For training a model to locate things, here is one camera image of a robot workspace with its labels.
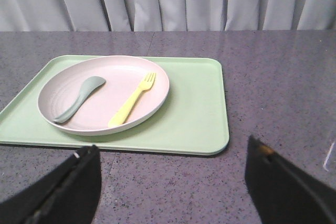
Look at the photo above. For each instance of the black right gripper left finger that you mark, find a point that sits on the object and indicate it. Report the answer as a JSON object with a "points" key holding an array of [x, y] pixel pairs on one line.
{"points": [[68, 194]]}

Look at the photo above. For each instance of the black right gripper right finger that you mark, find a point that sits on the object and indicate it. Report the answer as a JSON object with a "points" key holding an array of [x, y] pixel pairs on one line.
{"points": [[282, 192]]}

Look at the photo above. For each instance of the yellow plastic fork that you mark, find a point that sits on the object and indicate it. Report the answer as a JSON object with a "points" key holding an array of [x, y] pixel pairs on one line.
{"points": [[121, 115]]}

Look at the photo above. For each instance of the beige round plate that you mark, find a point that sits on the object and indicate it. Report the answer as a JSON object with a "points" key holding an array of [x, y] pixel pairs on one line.
{"points": [[122, 75]]}

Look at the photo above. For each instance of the sage green plastic spoon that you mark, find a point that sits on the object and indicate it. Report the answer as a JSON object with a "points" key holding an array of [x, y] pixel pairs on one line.
{"points": [[86, 89]]}

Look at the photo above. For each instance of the light green plastic tray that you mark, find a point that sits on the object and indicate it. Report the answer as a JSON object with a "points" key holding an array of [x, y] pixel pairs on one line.
{"points": [[192, 119]]}

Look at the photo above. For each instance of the white pleated curtain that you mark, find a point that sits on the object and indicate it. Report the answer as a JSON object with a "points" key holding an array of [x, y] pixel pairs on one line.
{"points": [[166, 15]]}

